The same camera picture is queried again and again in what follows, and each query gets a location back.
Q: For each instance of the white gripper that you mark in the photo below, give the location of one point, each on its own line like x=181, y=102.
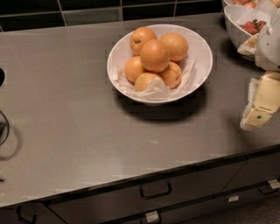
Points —
x=269, y=46

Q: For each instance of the orange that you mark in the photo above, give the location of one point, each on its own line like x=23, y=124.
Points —
x=171, y=75
x=139, y=37
x=177, y=45
x=155, y=56
x=144, y=80
x=133, y=68

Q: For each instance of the white bowl with oranges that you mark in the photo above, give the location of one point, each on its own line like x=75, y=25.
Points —
x=198, y=48

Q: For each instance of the white bowl with strawberries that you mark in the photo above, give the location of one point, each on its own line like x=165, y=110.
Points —
x=236, y=16

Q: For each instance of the far white bowl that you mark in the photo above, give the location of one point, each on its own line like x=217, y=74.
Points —
x=248, y=3

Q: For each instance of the red strawberries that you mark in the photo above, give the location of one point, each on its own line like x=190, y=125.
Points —
x=254, y=26

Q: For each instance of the white paper liner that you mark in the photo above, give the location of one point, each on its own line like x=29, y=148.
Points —
x=155, y=92

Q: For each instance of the lower drawer with label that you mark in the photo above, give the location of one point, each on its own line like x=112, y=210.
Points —
x=187, y=210

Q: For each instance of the right drawer with handle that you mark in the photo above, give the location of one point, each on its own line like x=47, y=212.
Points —
x=260, y=167

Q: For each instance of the drawer with handle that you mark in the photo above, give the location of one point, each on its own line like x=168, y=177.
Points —
x=173, y=189
x=30, y=213
x=260, y=167

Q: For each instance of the middle drawer with handle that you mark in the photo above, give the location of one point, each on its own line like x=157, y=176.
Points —
x=173, y=189

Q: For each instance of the left drawer with handle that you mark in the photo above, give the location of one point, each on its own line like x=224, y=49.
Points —
x=30, y=213

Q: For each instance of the black wire object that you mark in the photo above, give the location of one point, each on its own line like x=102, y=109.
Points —
x=4, y=124

